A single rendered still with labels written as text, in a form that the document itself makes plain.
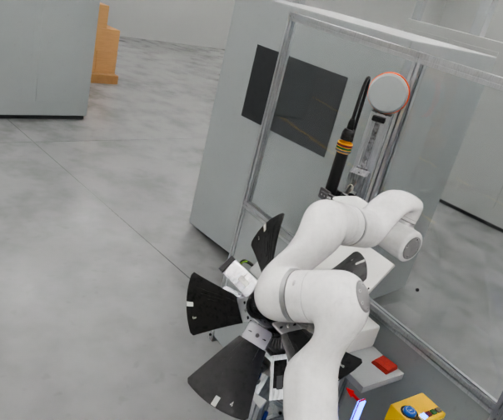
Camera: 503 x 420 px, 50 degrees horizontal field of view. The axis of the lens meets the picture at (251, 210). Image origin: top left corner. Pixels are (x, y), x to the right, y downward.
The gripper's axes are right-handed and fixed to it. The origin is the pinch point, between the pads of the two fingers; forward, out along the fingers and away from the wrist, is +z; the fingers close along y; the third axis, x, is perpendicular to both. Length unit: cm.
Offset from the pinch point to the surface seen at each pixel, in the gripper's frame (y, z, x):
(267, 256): 5.7, 24.8, -35.8
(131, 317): 31, 162, -165
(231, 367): -16, 4, -62
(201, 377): -24, 7, -67
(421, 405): 32, -35, -58
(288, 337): -4.0, -5.1, -46.4
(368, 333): 60, 11, -71
